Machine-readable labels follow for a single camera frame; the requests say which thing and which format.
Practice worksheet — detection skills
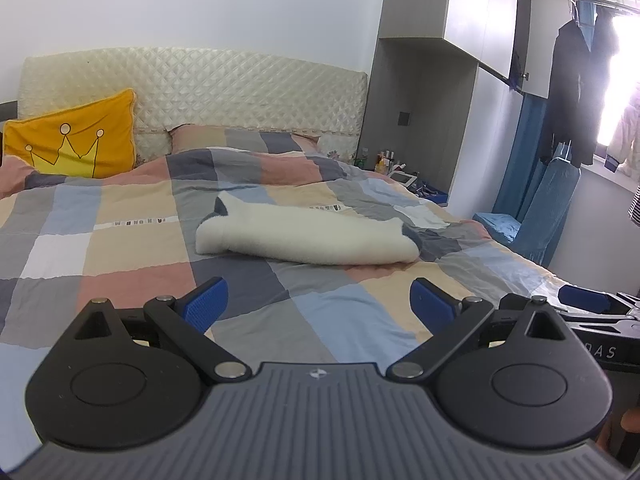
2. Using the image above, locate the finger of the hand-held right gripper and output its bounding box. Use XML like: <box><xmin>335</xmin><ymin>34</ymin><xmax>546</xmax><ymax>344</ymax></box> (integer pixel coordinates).
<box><xmin>557</xmin><ymin>285</ymin><xmax>640</xmax><ymax>315</ymax></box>
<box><xmin>500</xmin><ymin>294</ymin><xmax>640</xmax><ymax>332</ymax></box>

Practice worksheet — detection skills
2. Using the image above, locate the cream quilted headboard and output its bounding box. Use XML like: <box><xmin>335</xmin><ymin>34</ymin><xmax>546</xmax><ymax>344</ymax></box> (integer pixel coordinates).
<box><xmin>17</xmin><ymin>46</ymin><xmax>369</xmax><ymax>163</ymax></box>

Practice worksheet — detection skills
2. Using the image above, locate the cream sweater with blue stripes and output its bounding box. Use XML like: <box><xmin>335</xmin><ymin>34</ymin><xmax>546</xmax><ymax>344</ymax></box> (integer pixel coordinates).
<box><xmin>194</xmin><ymin>191</ymin><xmax>421</xmax><ymax>266</ymax></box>

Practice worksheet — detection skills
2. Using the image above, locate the cluster of cosmetic bottles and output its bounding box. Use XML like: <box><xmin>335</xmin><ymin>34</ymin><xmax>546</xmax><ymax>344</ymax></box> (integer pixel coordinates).
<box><xmin>356</xmin><ymin>147</ymin><xmax>406</xmax><ymax>173</ymax></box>

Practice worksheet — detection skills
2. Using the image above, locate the black hanging jacket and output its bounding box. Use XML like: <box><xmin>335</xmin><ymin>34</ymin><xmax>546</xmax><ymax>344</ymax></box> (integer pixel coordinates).
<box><xmin>537</xmin><ymin>20</ymin><xmax>596</xmax><ymax>168</ymax></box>

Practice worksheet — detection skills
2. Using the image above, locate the blue tray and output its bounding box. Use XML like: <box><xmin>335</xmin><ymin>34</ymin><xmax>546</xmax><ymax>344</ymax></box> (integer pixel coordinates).
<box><xmin>410</xmin><ymin>182</ymin><xmax>448</xmax><ymax>203</ymax></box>

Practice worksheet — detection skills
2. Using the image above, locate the grey and white wardrobe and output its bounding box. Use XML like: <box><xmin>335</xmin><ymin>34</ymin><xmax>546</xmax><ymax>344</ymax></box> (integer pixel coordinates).
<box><xmin>357</xmin><ymin>0</ymin><xmax>551</xmax><ymax>201</ymax></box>

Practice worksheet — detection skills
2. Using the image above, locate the yellow crown pillow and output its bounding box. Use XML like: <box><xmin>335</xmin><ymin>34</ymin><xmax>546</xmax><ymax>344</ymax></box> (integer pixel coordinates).
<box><xmin>2</xmin><ymin>88</ymin><xmax>138</xmax><ymax>180</ymax></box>

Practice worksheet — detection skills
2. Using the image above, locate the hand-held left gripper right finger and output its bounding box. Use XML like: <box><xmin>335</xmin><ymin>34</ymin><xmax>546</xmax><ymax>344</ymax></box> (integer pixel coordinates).
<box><xmin>385</xmin><ymin>277</ymin><xmax>571</xmax><ymax>381</ymax></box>

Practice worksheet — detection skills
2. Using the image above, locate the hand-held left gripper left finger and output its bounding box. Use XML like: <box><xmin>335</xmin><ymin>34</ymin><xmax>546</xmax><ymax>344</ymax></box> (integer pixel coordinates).
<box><xmin>70</xmin><ymin>276</ymin><xmax>251</xmax><ymax>382</ymax></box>

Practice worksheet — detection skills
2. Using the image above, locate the checked patchwork quilt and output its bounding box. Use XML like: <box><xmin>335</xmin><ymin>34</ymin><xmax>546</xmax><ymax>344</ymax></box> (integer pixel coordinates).
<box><xmin>0</xmin><ymin>146</ymin><xmax>563</xmax><ymax>461</ymax></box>

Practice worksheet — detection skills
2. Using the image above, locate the checked pillow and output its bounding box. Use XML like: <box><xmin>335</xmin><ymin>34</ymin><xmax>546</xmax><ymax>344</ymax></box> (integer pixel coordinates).
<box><xmin>170</xmin><ymin>125</ymin><xmax>321</xmax><ymax>156</ymax></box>

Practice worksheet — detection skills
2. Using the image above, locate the blue curtain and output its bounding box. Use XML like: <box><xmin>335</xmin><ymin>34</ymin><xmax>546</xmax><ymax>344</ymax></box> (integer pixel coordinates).
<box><xmin>492</xmin><ymin>92</ymin><xmax>551</xmax><ymax>216</ymax></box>

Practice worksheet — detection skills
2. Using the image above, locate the white hanging garment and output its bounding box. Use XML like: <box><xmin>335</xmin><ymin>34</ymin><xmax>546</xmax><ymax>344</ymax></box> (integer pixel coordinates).
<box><xmin>602</xmin><ymin>105</ymin><xmax>640</xmax><ymax>181</ymax></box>

